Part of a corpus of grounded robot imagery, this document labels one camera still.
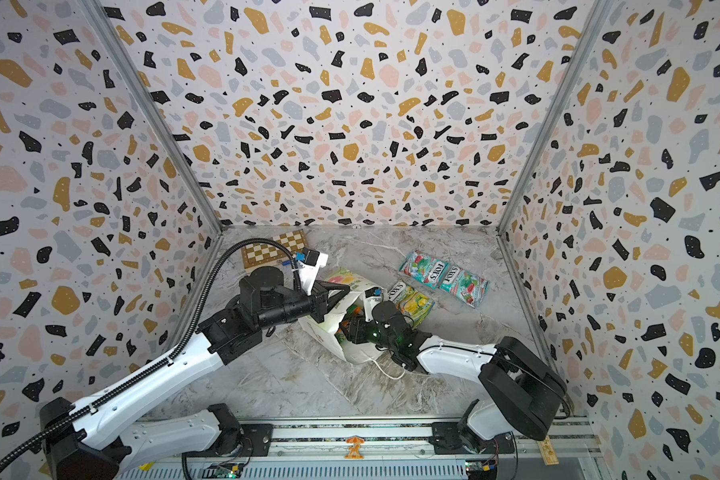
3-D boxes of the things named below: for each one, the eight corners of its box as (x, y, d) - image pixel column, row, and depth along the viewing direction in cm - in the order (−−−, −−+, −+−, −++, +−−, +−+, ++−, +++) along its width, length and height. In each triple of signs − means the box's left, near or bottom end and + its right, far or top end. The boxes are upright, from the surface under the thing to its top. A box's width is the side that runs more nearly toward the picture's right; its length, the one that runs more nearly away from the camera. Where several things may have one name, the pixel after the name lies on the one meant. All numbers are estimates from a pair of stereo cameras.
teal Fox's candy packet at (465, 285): (435, 289, 106) (437, 283, 103) (449, 268, 112) (451, 262, 109) (475, 310, 101) (478, 304, 98) (487, 287, 107) (490, 281, 104)
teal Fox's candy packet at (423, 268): (398, 274, 110) (398, 267, 107) (410, 254, 116) (411, 247, 113) (435, 290, 106) (437, 284, 103) (446, 269, 112) (448, 262, 109)
